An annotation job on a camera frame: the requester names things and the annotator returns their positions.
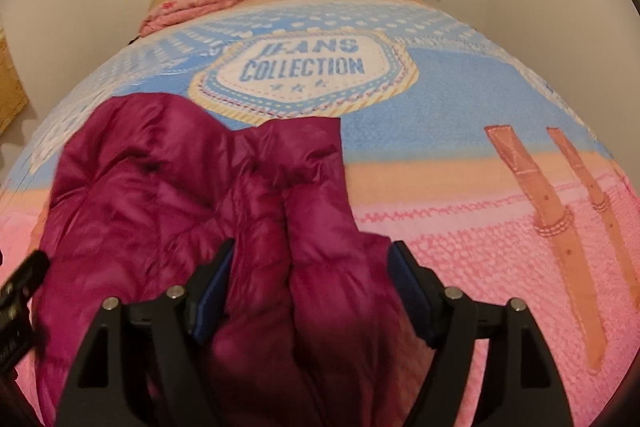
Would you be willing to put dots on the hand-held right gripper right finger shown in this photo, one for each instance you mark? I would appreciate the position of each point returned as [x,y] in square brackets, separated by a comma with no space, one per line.
[407,287]

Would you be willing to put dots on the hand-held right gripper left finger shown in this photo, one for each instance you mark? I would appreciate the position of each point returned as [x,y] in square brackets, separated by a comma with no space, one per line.
[215,297]

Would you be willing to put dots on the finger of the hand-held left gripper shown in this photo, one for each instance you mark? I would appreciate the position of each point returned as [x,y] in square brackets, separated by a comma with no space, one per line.
[25,277]

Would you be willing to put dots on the magenta puffer jacket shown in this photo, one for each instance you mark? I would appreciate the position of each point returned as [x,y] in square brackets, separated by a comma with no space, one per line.
[160,207]

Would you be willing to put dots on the printed blue pink blanket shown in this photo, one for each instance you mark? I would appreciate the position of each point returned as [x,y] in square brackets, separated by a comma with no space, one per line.
[450,147]

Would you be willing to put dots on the beige patterned curtain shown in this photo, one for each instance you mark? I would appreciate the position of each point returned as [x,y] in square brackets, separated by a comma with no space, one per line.
[10,82]

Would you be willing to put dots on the folded pink quilt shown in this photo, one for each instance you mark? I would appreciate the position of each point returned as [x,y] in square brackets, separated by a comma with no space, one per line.
[195,4]

